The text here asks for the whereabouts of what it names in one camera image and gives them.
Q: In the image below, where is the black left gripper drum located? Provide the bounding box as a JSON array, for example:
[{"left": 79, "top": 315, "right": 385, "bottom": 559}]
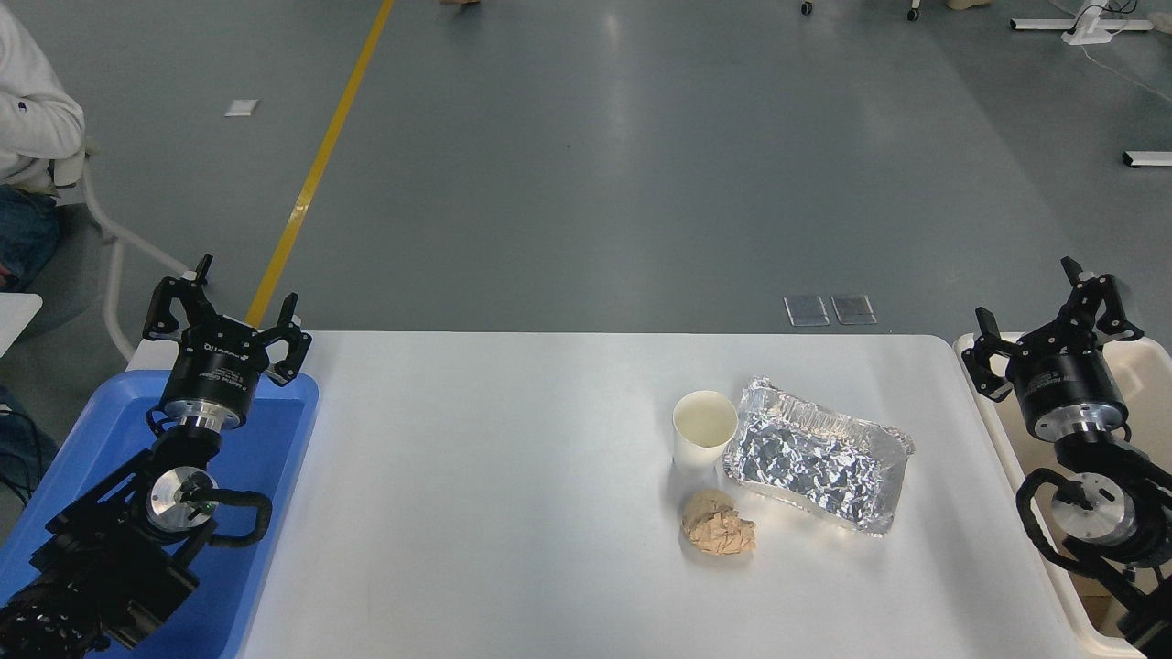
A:
[{"left": 162, "top": 316, "right": 273, "bottom": 420}]

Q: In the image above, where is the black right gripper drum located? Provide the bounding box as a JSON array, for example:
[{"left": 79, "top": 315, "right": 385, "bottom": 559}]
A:
[{"left": 1005, "top": 328, "right": 1130, "bottom": 438}]

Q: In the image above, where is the white paper cup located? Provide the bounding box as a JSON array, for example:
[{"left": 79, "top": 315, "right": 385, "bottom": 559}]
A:
[{"left": 672, "top": 391, "right": 739, "bottom": 473}]

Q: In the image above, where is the large pale plastic bin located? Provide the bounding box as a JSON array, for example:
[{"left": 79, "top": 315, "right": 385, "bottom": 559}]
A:
[{"left": 952, "top": 331, "right": 1172, "bottom": 659}]

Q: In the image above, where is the blue plastic tray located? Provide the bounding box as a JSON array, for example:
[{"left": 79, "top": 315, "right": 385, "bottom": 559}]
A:
[{"left": 0, "top": 369, "right": 320, "bottom": 659}]

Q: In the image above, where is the small white side table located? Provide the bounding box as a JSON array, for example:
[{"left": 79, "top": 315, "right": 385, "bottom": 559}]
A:
[{"left": 0, "top": 293, "right": 43, "bottom": 358}]

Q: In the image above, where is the crumpled silver foil tray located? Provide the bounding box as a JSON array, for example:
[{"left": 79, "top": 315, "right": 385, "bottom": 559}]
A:
[{"left": 722, "top": 376, "right": 916, "bottom": 536}]

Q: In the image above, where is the white stand base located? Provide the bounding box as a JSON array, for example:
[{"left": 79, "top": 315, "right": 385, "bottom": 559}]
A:
[{"left": 1011, "top": 0, "right": 1155, "bottom": 46}]

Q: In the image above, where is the crumpled tan paper ball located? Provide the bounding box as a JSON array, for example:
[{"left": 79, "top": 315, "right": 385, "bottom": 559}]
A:
[{"left": 680, "top": 488, "right": 757, "bottom": 556}]

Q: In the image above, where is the white tubular chair frame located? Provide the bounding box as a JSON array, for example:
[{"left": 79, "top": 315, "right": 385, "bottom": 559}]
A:
[{"left": 50, "top": 137, "right": 198, "bottom": 362}]

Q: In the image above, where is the white floor cable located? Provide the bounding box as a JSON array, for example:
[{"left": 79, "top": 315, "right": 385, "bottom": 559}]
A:
[{"left": 1080, "top": 41, "right": 1172, "bottom": 103}]

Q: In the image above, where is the white rolling chair frame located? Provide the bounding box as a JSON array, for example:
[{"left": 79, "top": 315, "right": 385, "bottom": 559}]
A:
[{"left": 799, "top": 0, "right": 922, "bottom": 22}]

